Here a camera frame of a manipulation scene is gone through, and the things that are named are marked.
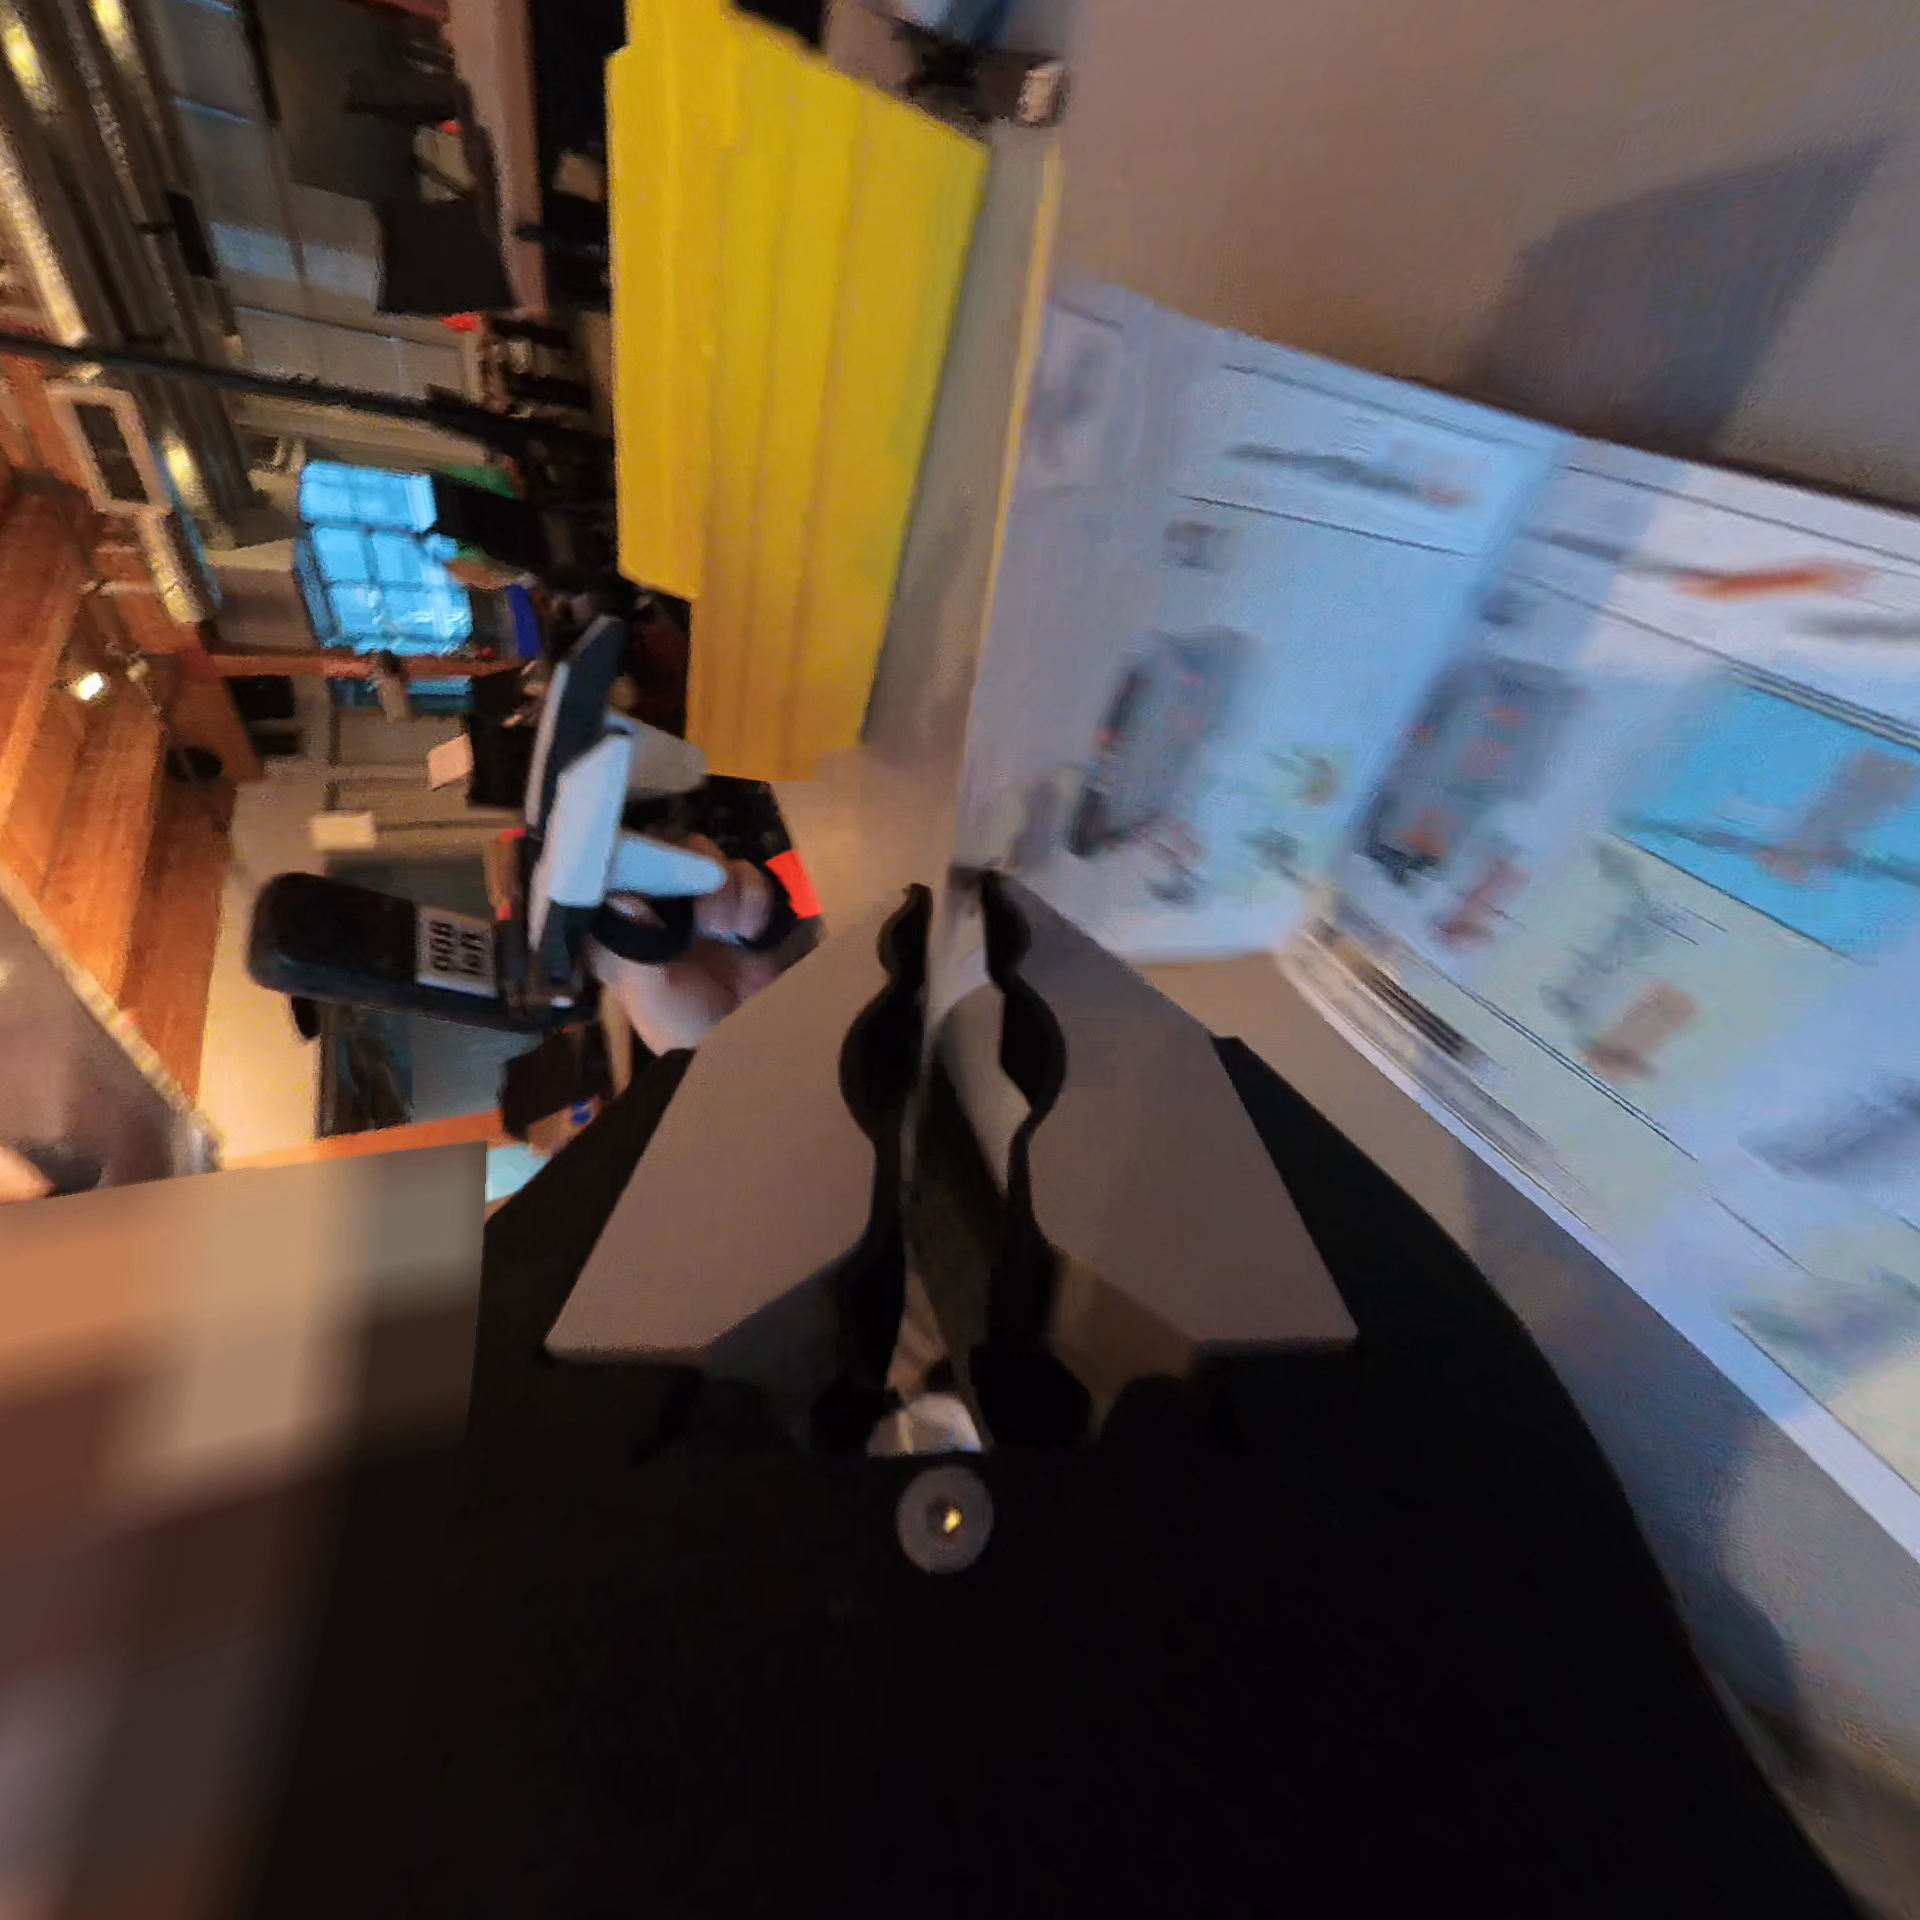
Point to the yellow plastic bin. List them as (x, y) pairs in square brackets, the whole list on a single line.
[(783, 376)]

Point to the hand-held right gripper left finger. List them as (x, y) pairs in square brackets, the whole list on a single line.
[(721, 1199)]

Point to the grey desk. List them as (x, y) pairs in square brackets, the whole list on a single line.
[(1426, 180)]

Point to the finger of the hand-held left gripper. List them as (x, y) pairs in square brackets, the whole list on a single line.
[(578, 689), (587, 826)]

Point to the large window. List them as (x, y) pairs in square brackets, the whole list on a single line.
[(384, 571)]

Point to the person's left hand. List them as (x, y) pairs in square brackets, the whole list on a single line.
[(721, 975)]

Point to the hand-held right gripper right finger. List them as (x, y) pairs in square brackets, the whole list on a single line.
[(1171, 1199)]

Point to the white instruction booklet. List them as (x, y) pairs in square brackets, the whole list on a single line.
[(1349, 674)]

